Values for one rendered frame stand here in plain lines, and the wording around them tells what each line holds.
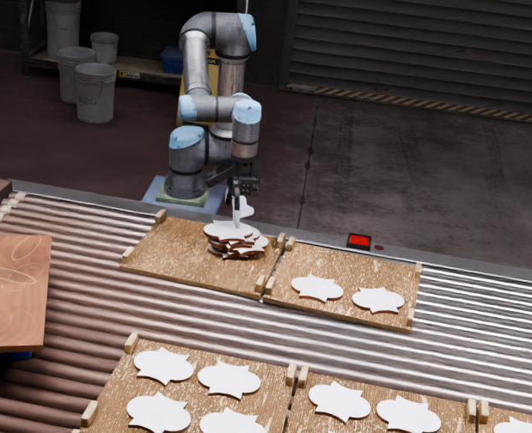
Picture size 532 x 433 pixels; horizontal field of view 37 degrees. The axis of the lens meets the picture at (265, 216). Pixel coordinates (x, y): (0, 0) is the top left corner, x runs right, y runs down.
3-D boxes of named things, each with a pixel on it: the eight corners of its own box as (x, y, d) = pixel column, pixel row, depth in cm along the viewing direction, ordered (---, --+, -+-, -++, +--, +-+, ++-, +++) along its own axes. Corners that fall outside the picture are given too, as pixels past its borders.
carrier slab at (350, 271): (290, 245, 252) (290, 240, 251) (420, 272, 245) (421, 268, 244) (261, 301, 221) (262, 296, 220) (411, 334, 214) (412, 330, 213)
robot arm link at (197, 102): (175, 3, 256) (180, 100, 223) (210, 4, 258) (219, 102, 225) (174, 33, 264) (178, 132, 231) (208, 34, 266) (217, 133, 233)
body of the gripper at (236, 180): (259, 198, 231) (263, 160, 226) (229, 198, 229) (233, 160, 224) (253, 187, 238) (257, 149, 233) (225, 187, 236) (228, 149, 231)
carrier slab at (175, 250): (162, 218, 259) (162, 214, 258) (285, 244, 252) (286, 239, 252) (119, 270, 228) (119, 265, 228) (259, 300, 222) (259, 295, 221)
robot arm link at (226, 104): (216, 89, 235) (219, 102, 225) (254, 91, 236) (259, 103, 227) (215, 115, 238) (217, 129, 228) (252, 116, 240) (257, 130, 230)
